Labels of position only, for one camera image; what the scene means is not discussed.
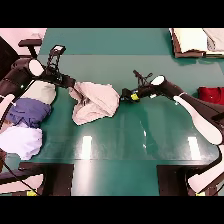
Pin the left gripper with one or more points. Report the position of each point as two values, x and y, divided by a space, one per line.
65 80

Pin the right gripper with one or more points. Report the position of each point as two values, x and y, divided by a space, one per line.
128 95

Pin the pale pink T-shirt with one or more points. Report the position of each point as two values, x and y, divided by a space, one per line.
96 101

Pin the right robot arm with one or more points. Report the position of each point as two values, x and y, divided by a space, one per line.
196 108

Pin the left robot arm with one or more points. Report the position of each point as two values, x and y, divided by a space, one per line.
18 77

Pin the beige garment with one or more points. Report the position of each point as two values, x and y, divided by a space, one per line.
43 91

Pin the purple garment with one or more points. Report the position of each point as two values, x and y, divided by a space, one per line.
28 112

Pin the white garment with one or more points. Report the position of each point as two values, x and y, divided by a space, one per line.
20 140

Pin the cream garment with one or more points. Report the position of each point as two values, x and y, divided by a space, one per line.
190 39

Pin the red garment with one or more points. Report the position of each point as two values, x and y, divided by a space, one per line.
212 95

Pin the light grey garment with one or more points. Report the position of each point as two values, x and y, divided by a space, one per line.
216 37

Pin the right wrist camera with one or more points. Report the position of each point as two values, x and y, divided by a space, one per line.
141 79

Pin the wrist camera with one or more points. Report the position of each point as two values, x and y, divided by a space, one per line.
141 79
54 57

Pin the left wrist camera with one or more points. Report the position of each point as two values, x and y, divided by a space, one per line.
54 57

